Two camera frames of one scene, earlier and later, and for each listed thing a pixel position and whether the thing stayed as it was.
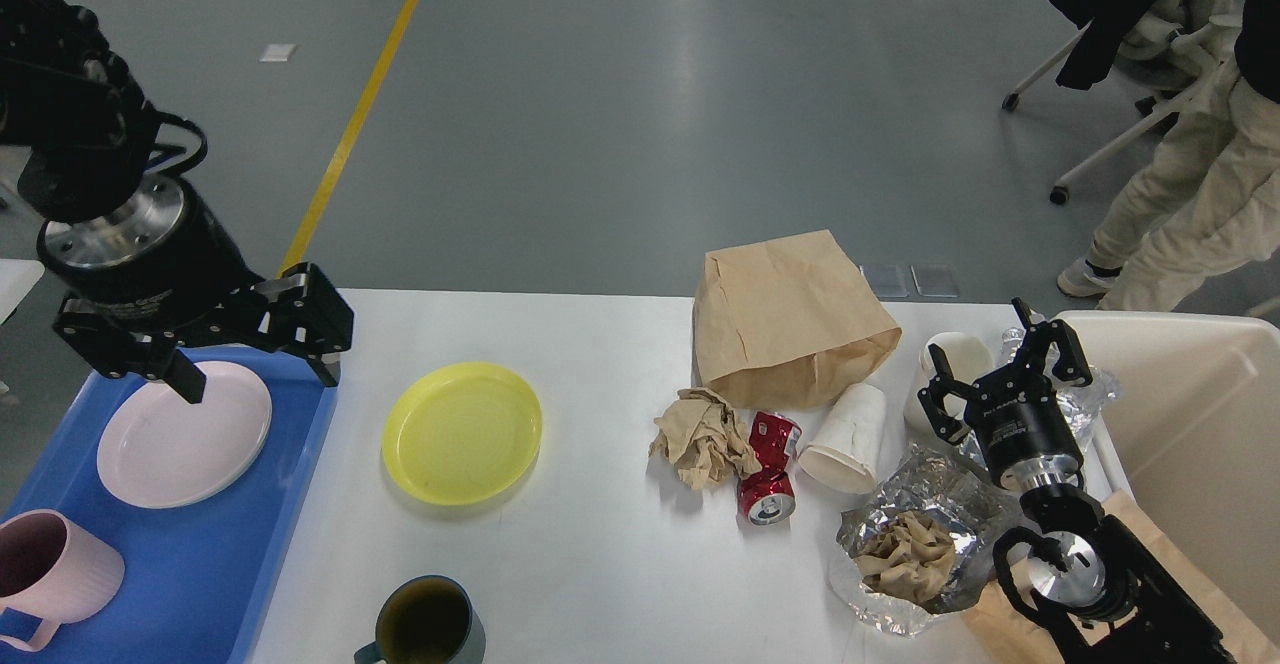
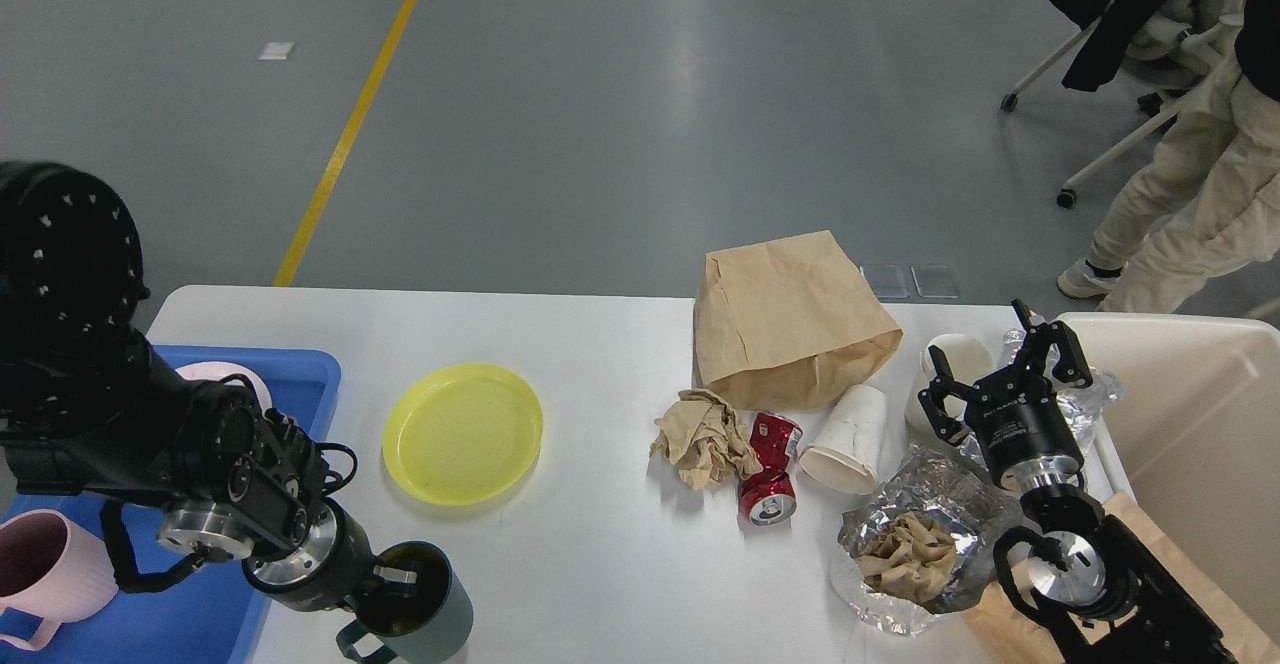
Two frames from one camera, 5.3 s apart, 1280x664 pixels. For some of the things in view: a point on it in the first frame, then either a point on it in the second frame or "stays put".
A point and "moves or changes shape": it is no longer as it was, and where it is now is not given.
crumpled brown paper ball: x=702 y=437 stays put
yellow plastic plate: x=460 y=433 stays put
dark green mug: x=427 y=619 moves or changes shape
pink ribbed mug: x=56 y=571 stays put
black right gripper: x=1022 y=431 stays put
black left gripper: x=161 y=256 -> x=332 y=571
